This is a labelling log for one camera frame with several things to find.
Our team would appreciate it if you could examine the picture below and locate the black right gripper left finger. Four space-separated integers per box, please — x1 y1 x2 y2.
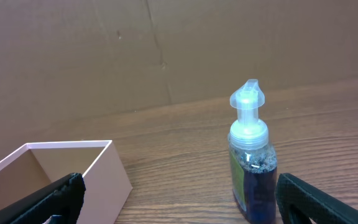
0 173 86 224

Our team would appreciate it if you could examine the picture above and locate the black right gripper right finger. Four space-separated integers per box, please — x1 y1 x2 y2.
276 173 358 224

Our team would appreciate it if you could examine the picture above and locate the clear soap pump bottle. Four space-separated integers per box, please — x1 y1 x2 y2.
227 79 277 223

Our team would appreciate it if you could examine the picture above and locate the pink cardboard box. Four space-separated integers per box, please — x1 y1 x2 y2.
0 140 132 223

